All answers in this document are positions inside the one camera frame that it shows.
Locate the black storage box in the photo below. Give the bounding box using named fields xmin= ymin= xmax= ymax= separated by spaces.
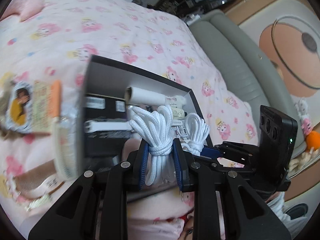
xmin=76 ymin=54 xmax=214 ymax=161

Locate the pink garment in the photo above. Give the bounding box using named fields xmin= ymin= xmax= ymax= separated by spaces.
xmin=127 ymin=187 xmax=196 ymax=240

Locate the white paper roll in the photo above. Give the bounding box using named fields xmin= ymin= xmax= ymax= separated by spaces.
xmin=124 ymin=86 xmax=167 ymax=105

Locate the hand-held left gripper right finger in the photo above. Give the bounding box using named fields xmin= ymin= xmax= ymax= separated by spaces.
xmin=172 ymin=138 xmax=292 ymax=240

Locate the pink plush pillow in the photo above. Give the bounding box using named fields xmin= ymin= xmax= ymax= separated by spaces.
xmin=0 ymin=0 xmax=46 ymax=23

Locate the pink printed blanket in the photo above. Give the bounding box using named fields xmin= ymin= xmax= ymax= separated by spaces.
xmin=0 ymin=0 xmax=258 ymax=240

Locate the printed brush package card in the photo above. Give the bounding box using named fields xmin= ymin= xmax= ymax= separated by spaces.
xmin=4 ymin=80 xmax=55 ymax=135

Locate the round cartoon rug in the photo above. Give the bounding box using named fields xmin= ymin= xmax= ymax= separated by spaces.
xmin=224 ymin=0 xmax=320 ymax=202

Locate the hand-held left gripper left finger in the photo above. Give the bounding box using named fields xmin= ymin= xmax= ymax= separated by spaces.
xmin=28 ymin=140 xmax=150 ymax=240

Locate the brush with orange handle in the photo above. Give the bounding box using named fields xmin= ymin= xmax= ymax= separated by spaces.
xmin=51 ymin=80 xmax=78 ymax=180

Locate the large white rope bundle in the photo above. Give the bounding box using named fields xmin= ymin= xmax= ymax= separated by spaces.
xmin=129 ymin=104 xmax=175 ymax=187

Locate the small white rope bundle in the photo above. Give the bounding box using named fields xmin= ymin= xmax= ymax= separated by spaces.
xmin=181 ymin=112 xmax=211 ymax=157

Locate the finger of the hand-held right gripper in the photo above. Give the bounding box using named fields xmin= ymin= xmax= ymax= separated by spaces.
xmin=201 ymin=141 xmax=259 ymax=167

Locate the white and orange plush toy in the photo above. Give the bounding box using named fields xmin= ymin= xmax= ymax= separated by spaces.
xmin=294 ymin=97 xmax=320 ymax=157

